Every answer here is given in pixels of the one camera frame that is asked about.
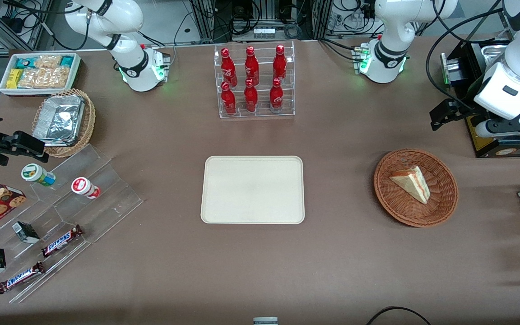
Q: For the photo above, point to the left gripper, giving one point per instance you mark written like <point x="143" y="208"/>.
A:
<point x="462" y="109"/>

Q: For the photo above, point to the triangle sandwich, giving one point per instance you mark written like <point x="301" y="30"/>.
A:
<point x="411" y="183"/>

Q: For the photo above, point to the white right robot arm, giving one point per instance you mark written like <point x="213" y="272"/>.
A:
<point x="124" y="18"/>

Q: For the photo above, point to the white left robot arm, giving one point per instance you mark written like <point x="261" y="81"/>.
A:
<point x="391" y="27"/>

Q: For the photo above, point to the white snack tray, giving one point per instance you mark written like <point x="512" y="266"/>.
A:
<point x="5" y="90"/>

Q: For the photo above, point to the oval tan wicker basket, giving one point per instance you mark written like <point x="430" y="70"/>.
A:
<point x="87" y="126"/>

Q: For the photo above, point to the round brown wicker basket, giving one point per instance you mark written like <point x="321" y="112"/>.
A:
<point x="440" y="198"/>

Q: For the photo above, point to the beige plastic tray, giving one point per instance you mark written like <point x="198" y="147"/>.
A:
<point x="251" y="189"/>

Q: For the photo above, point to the green label yogurt cup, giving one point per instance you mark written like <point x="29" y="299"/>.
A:
<point x="38" y="174"/>

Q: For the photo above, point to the aluminium foil container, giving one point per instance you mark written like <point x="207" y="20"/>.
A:
<point x="59" y="119"/>

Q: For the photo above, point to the black hot display case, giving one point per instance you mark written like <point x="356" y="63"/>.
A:
<point x="470" y="63"/>

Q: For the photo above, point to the yellow snack pack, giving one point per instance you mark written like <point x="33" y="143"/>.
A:
<point x="14" y="78"/>

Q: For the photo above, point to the clear cracker pack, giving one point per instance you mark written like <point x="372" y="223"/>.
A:
<point x="43" y="78"/>
<point x="48" y="62"/>

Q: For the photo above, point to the red label yogurt cup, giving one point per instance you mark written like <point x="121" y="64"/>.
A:
<point x="85" y="187"/>

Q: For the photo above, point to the steel pan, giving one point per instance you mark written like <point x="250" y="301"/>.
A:
<point x="494" y="53"/>

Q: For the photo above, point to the teal snack pack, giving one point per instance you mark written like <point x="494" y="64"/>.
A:
<point x="23" y="62"/>
<point x="67" y="61"/>

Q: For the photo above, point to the clear acrylic step display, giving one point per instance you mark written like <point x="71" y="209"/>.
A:
<point x="106" y="198"/>

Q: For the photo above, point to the brown Snickers bar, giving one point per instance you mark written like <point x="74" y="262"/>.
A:
<point x="61" y="240"/>
<point x="20" y="277"/>

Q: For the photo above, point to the red cola bottle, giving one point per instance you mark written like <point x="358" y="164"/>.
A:
<point x="251" y="99"/>
<point x="228" y="101"/>
<point x="251" y="65"/>
<point x="276" y="97"/>
<point x="228" y="67"/>
<point x="280" y="63"/>

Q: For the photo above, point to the clear acrylic bottle rack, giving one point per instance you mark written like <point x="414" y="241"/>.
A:
<point x="260" y="113"/>

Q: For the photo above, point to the white power strip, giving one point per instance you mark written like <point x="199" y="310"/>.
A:
<point x="263" y="31"/>

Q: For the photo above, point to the grey device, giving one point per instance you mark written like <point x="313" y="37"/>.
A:
<point x="265" y="321"/>

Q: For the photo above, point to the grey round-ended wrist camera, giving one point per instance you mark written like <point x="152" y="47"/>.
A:
<point x="508" y="127"/>

